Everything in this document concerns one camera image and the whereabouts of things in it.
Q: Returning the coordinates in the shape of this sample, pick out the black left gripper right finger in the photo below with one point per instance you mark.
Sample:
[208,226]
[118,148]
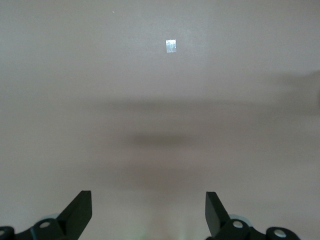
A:
[217,220]

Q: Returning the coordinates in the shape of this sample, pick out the clear tape piece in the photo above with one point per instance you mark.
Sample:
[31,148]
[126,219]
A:
[171,46]

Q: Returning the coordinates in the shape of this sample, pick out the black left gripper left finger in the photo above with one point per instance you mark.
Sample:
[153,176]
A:
[75,220]

